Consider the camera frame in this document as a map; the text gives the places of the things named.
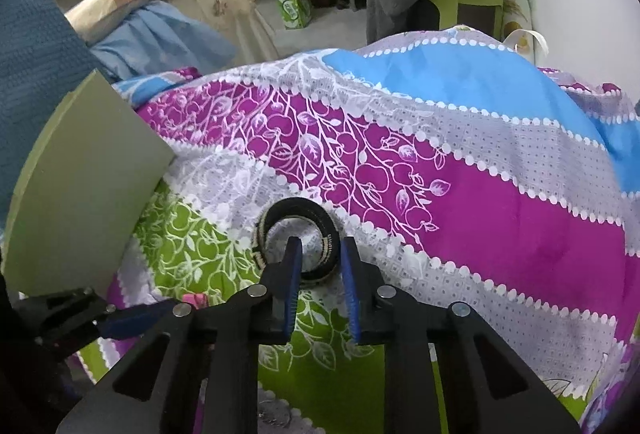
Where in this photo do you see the blue textured chair back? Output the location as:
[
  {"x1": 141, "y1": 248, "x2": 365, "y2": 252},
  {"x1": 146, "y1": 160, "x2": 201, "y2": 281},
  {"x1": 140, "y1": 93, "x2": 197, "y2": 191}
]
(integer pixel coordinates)
[{"x1": 0, "y1": 0, "x2": 97, "y2": 227}]

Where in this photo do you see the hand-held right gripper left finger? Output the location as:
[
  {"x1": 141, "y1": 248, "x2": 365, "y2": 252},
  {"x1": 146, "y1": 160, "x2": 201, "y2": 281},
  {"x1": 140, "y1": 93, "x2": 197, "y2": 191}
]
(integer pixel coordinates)
[{"x1": 55, "y1": 236, "x2": 304, "y2": 434}]

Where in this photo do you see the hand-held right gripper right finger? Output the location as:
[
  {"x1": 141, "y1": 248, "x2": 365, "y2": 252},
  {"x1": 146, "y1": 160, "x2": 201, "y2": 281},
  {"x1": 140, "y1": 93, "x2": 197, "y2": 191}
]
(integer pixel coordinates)
[{"x1": 340, "y1": 236, "x2": 583, "y2": 434}]

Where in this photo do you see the beige embroidered cloth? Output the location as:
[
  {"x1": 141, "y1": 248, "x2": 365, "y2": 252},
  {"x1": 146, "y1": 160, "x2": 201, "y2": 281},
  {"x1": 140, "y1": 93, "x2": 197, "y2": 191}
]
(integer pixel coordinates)
[{"x1": 175, "y1": 0, "x2": 281, "y2": 62}]

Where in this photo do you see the white ribbon handle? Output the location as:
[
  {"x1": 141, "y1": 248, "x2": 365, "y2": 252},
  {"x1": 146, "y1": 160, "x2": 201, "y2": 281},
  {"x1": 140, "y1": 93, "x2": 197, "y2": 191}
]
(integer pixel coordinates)
[{"x1": 505, "y1": 30, "x2": 549, "y2": 57}]

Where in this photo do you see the blue cloth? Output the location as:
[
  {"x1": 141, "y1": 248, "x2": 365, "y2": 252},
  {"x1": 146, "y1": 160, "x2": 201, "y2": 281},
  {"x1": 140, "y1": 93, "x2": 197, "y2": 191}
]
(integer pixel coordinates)
[{"x1": 90, "y1": 0, "x2": 239, "y2": 82}]

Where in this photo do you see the green cardboard box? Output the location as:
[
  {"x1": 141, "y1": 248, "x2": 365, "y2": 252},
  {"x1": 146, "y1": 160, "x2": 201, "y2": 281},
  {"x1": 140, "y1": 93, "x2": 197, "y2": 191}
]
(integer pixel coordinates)
[{"x1": 2, "y1": 68, "x2": 176, "y2": 302}]

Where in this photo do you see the floral striped blanket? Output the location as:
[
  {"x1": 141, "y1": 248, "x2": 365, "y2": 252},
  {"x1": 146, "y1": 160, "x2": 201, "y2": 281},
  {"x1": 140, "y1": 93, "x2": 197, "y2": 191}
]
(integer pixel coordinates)
[{"x1": 75, "y1": 28, "x2": 640, "y2": 434}]

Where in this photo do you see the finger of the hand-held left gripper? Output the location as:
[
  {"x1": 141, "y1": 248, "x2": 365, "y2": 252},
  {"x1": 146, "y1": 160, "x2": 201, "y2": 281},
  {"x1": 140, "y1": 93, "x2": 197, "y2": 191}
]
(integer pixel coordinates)
[{"x1": 97, "y1": 299, "x2": 177, "y2": 341}]

